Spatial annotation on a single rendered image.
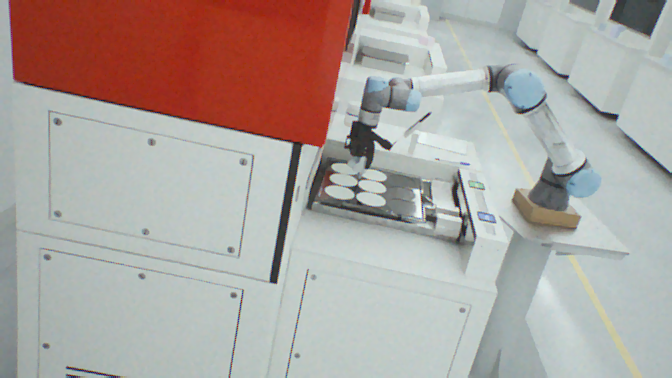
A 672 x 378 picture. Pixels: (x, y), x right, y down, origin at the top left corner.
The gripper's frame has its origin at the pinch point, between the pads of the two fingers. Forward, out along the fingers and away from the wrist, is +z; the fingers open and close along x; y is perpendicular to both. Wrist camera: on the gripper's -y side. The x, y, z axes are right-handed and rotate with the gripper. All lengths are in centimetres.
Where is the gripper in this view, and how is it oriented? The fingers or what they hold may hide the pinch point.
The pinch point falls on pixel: (361, 174)
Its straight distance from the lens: 213.4
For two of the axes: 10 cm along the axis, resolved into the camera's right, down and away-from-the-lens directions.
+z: -1.9, 8.9, 4.1
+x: 4.3, 4.5, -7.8
